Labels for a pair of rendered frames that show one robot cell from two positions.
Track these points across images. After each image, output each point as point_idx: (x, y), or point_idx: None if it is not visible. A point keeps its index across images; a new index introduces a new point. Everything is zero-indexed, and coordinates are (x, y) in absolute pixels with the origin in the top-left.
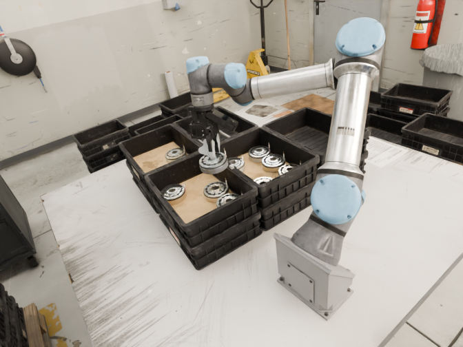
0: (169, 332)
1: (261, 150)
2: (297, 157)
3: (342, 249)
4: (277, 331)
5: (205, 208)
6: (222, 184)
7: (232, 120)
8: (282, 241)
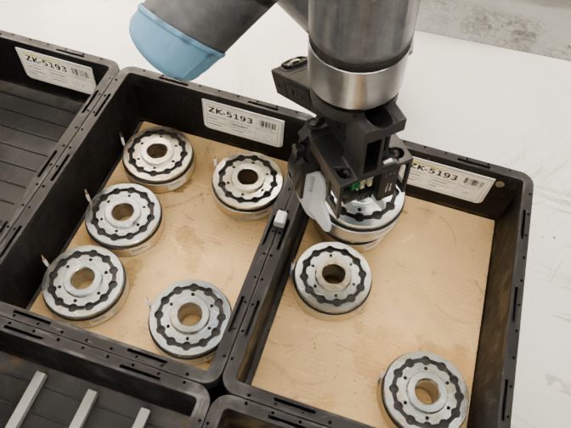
0: None
1: (72, 279)
2: (102, 147)
3: (259, 89)
4: (452, 105)
5: (392, 275)
6: (307, 267)
7: (297, 59)
8: (413, 36)
